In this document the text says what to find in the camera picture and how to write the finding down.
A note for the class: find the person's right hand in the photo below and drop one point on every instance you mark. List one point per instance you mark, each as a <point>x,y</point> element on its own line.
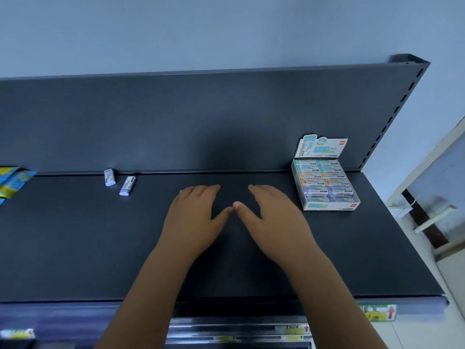
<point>283,236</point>

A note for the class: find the person's left hand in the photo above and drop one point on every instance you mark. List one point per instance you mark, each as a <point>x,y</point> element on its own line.
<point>189,232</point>

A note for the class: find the white box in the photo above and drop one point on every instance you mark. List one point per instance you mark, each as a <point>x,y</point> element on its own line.
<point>327,147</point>

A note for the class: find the person's left forearm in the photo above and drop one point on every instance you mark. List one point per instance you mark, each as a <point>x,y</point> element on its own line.
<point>145,305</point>

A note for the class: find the person's right forearm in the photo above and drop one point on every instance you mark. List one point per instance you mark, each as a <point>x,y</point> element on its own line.
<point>338,308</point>

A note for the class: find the shelf label with red arrow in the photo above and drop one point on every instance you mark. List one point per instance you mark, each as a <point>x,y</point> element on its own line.
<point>378,313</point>
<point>294,329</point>

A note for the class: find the dark grey shelf back panel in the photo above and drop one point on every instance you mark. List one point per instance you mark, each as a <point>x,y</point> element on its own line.
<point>181,123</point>

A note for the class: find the green yellow shelf label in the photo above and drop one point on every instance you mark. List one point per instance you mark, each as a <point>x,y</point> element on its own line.
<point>224,339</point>
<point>18,334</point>

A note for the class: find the stack of blue yellow packets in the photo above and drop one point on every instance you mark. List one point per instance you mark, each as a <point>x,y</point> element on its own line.
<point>14,181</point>

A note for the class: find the shelf front price rail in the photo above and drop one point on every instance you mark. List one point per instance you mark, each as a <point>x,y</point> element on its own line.
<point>54,316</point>

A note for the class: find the white door frame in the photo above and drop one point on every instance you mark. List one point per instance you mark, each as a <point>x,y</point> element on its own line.
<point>428,165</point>

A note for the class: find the glass door with dark frame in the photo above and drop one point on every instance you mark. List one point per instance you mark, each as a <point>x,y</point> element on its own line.
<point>443,178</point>

